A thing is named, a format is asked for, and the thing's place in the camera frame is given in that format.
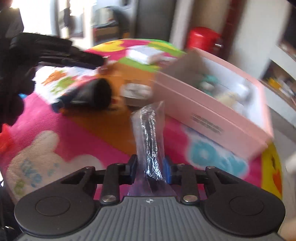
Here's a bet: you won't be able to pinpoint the teal plastic toy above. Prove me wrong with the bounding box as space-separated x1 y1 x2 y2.
198 74 219 96

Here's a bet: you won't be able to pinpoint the red pedal bin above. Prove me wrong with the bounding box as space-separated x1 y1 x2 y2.
186 27 223 54

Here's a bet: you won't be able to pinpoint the white carton box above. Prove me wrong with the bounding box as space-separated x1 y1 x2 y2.
126 45 165 65

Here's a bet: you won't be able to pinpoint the pink cardboard box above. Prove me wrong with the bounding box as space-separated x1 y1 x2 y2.
152 49 273 160

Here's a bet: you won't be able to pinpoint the clear plastic cutlery bag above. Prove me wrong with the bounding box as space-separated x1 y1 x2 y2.
128 101 176 197

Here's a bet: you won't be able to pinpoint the white power bank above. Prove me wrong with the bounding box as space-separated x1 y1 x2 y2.
120 83 152 108

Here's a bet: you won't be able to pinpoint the black cylinder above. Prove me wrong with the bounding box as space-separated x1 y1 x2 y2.
51 78 112 113

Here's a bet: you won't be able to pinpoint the colourful cartoon play mat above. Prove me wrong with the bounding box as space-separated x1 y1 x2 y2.
0 38 284 209

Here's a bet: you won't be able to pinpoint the black gloved left hand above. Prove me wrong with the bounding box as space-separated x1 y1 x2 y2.
1 62 36 126

